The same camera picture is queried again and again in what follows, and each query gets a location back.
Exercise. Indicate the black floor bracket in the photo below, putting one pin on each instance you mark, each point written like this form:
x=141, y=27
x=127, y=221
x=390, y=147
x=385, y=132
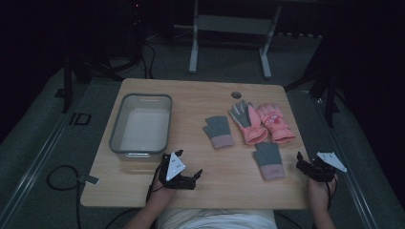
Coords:
x=79, y=118

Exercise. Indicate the person's white shirt torso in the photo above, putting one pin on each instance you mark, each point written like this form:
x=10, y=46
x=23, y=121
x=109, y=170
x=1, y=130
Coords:
x=219, y=220

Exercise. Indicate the clear plastic bin grey rim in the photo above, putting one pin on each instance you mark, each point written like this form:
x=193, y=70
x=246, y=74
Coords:
x=143, y=130

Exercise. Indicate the pink ski glove printed back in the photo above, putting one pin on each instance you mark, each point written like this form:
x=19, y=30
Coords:
x=276, y=122

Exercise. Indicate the pink ski glove grey palm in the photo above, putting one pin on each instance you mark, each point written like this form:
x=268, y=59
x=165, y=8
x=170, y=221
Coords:
x=250, y=125

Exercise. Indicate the grey knit glove pink cuff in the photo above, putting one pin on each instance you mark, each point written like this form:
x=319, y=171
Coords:
x=269, y=159
x=219, y=130

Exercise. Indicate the black metal stand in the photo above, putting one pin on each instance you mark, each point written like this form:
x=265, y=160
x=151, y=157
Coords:
x=329, y=92
x=68, y=82

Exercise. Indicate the person's right hand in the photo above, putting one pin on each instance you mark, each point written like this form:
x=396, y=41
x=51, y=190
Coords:
x=320, y=192

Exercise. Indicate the white metal desk frame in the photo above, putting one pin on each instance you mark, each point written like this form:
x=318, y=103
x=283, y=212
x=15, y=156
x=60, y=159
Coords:
x=234, y=24

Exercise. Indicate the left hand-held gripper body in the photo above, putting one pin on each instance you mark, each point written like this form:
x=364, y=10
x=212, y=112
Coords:
x=174, y=168

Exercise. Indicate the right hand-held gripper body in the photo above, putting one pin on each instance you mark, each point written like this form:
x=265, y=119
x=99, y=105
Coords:
x=329, y=160

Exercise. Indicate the person's left hand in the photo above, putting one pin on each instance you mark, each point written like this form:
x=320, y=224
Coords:
x=160, y=195

